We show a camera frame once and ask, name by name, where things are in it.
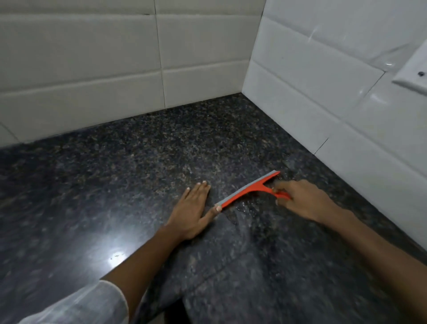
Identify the white shirt sleeve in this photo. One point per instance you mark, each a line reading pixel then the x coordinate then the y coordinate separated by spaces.
pixel 83 305

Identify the person's right forearm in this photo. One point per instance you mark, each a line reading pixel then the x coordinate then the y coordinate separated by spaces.
pixel 380 257

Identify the person's left thumb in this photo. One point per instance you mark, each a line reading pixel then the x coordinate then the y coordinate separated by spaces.
pixel 213 213

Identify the orange squeegee with grey blade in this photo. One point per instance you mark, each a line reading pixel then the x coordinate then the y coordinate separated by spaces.
pixel 248 190

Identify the person's right hand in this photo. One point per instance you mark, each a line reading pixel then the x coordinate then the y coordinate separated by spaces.
pixel 305 200

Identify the white wall switch plate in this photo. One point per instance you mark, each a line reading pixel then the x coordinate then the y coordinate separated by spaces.
pixel 412 71

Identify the person's left forearm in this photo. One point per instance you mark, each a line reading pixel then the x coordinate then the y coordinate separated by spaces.
pixel 140 267

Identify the person's right fingers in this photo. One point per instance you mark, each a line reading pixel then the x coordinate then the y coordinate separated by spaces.
pixel 282 193

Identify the person's left hand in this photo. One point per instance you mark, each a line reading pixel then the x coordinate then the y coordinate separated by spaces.
pixel 188 213

